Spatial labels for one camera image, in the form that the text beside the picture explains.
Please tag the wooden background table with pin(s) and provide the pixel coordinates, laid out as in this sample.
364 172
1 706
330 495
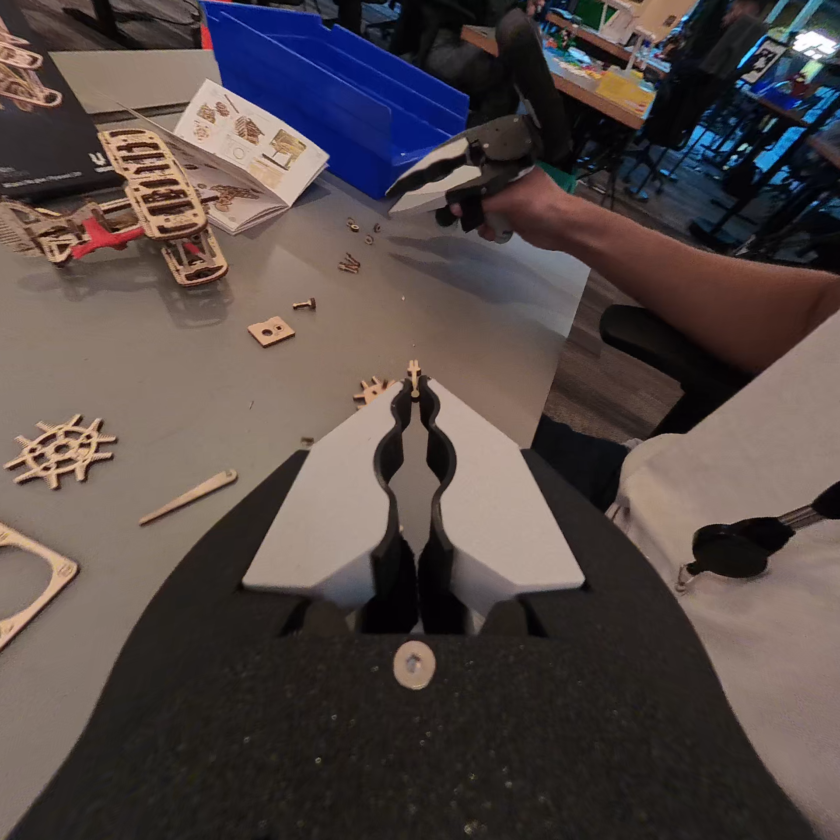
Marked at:
590 98

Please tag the person's white shirt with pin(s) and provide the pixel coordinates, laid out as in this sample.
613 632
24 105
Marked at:
754 656

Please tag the open instruction booklet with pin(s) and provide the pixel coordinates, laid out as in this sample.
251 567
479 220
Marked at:
262 151

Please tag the blue plastic bin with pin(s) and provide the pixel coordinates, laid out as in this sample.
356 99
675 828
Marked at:
341 85

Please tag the small wooden pegs cluster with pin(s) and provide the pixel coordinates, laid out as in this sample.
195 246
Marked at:
349 264

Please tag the yellow box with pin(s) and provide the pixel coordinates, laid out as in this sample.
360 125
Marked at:
623 92

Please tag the person's right hand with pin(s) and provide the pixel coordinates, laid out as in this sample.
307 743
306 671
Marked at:
531 207

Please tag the grey desk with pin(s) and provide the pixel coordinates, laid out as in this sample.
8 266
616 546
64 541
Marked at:
197 394

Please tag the black chair armrest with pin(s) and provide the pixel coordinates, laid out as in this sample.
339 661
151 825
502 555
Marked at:
656 341

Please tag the wooden frame piece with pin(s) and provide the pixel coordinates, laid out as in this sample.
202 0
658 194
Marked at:
62 568

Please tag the small wooden bolt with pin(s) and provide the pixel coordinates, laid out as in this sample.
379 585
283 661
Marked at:
303 304

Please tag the small wooden peg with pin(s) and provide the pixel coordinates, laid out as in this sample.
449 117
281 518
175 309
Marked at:
413 373

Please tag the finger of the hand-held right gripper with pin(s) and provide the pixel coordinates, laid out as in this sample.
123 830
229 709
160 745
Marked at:
446 190
436 157

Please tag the person's dark pants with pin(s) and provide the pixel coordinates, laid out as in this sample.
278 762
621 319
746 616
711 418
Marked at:
577 459

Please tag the wooden half gear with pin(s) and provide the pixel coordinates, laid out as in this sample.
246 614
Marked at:
371 392

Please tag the wooden gear wheel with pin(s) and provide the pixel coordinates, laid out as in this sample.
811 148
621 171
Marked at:
60 433

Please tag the square wooden plate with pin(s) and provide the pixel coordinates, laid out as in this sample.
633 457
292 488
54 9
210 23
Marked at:
262 334

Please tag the person's right forearm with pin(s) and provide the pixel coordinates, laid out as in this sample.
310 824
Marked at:
689 282

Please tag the black badge reel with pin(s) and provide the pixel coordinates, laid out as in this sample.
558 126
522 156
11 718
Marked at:
728 548

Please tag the black cardboard box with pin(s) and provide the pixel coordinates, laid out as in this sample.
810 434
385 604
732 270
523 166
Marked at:
39 144

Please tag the thin wooden stick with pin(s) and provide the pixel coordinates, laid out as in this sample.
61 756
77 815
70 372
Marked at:
190 497

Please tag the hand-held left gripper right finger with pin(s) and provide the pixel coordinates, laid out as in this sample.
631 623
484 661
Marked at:
505 525

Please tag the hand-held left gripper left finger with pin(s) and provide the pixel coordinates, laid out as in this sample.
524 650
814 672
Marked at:
321 525

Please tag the wooden airplane model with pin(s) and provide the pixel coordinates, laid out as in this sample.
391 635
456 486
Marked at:
157 190

